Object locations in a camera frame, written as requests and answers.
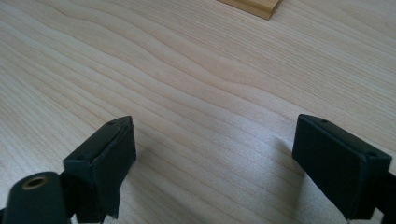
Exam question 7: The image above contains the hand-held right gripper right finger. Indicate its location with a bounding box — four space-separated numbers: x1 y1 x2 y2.
291 113 393 221

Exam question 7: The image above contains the light wooden board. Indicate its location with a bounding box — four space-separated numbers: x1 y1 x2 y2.
217 0 284 21

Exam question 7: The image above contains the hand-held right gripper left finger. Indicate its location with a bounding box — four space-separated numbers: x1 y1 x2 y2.
63 115 137 224

